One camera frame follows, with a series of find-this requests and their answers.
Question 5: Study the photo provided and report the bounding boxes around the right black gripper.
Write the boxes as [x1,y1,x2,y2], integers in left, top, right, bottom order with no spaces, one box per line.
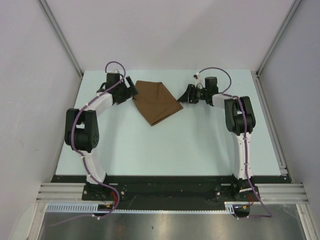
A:
[177,84,209,104]

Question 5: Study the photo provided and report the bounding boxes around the brown cloth napkin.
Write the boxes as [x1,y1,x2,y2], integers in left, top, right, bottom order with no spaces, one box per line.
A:
[133,80,183,126]

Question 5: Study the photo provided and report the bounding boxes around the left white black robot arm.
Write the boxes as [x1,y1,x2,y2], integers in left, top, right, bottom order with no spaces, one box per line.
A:
[64,71,139,200]

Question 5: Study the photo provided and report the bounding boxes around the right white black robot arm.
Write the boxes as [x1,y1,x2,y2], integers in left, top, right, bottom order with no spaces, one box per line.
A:
[178,75,256,201]

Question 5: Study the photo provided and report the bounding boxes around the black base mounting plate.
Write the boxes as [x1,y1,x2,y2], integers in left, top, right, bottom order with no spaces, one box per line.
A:
[51,174,292,205]

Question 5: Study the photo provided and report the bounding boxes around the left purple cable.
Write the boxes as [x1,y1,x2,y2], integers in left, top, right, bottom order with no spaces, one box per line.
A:
[48,61,127,227]

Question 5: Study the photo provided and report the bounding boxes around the purple cable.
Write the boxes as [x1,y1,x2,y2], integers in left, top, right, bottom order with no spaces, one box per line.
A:
[197,67,274,220]
[48,61,127,227]

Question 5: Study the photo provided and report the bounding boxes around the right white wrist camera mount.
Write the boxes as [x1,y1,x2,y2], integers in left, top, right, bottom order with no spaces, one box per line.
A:
[192,72,203,89]

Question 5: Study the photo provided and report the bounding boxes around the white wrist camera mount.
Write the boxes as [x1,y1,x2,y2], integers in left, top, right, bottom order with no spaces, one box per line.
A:
[110,69,120,74]
[192,72,203,89]

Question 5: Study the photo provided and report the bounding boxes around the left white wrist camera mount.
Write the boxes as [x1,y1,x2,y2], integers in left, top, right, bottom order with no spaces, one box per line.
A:
[110,69,120,74]

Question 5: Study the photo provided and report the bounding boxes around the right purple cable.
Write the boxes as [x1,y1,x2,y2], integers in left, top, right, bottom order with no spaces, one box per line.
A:
[197,67,274,220]

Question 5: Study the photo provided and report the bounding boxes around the white slotted cable duct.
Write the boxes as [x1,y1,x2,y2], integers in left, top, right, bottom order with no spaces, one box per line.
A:
[46,201,237,215]

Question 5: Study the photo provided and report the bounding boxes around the right side aluminium rail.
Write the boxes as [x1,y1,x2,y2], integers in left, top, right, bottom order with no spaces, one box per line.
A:
[251,71,289,176]

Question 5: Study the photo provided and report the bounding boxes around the aluminium rail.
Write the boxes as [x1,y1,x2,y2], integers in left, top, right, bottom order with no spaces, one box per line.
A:
[251,71,289,176]
[36,183,309,204]

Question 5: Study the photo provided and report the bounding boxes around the left aluminium corner post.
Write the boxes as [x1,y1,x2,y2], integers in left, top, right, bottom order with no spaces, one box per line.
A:
[36,0,84,79]

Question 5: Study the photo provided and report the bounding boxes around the aluminium corner post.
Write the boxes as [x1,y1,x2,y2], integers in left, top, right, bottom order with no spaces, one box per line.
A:
[36,0,84,79]
[255,0,304,78]

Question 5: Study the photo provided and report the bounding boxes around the aluminium front rail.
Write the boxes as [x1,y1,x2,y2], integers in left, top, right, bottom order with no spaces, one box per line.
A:
[36,183,309,204]

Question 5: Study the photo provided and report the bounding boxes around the right aluminium corner post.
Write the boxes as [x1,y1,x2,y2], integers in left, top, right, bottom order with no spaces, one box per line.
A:
[255,0,304,78]

